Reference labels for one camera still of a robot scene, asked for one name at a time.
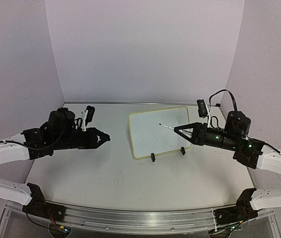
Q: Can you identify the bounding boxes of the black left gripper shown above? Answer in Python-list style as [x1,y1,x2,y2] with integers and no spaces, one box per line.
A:
[53,127,109,151]

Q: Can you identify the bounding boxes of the white marker pen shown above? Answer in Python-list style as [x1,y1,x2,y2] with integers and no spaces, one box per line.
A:
[159,123,192,135]

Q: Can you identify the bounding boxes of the white whiteboard yellow rim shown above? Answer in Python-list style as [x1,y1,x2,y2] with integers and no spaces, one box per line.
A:
[128,106,191,159]

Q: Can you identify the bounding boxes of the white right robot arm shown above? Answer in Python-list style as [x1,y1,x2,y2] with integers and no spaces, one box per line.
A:
[174,111,281,212]

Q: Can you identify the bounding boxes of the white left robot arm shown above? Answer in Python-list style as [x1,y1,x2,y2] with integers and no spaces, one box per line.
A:
[0,106,110,216]

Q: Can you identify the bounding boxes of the black right board stand foot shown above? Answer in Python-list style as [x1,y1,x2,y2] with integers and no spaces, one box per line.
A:
[180,147,186,155]

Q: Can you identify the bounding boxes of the black board stand foot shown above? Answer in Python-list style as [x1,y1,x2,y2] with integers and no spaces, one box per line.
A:
[150,153,156,162]
[180,147,186,155]

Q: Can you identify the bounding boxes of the black left board stand foot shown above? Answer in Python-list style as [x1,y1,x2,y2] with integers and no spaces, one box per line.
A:
[150,153,156,162]

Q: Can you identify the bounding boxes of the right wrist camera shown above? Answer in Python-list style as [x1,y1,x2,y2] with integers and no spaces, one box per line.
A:
[197,99,211,126]

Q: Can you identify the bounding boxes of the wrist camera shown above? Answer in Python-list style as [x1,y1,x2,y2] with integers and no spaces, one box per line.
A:
[197,99,211,126]
[81,106,95,131]

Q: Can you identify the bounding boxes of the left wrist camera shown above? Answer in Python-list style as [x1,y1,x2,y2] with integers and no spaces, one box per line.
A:
[81,106,95,131]

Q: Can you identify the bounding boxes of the black right camera cable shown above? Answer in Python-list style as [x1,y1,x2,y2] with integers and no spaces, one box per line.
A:
[209,89,240,112]

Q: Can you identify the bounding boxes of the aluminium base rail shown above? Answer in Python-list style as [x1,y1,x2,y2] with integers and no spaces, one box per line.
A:
[3,198,280,238]

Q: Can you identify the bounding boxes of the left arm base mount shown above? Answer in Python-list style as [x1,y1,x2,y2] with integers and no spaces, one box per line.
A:
[22,199,66,222]

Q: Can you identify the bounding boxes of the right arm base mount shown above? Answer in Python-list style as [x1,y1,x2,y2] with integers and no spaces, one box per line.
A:
[213,206,258,226]

